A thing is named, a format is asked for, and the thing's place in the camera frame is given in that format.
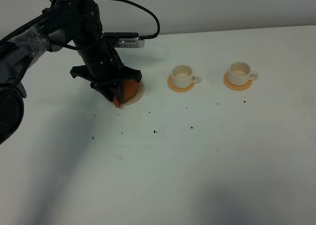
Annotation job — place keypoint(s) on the orange coaster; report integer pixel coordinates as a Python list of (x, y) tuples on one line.
[(173, 88), (233, 87)]

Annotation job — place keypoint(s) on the beige round teapot saucer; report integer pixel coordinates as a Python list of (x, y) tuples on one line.
[(138, 95)]

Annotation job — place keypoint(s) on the white teacup left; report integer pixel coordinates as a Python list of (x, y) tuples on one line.
[(183, 76)]

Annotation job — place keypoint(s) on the orange coaster left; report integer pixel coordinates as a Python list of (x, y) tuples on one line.
[(173, 88)]

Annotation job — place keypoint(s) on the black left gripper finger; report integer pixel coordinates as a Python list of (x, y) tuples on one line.
[(119, 95), (108, 91)]

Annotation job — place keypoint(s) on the brown clay teapot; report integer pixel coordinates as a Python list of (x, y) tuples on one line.
[(130, 88)]

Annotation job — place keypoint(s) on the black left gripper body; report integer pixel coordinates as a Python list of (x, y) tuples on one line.
[(102, 65)]

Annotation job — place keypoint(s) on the white teacup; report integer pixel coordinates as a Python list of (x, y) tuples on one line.
[(240, 74), (183, 76)]

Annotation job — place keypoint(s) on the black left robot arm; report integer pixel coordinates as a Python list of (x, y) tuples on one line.
[(71, 24)]

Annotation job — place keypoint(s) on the orange coaster right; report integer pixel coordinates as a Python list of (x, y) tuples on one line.
[(233, 87)]

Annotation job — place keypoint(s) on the white teacup right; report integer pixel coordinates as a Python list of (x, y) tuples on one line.
[(240, 74)]

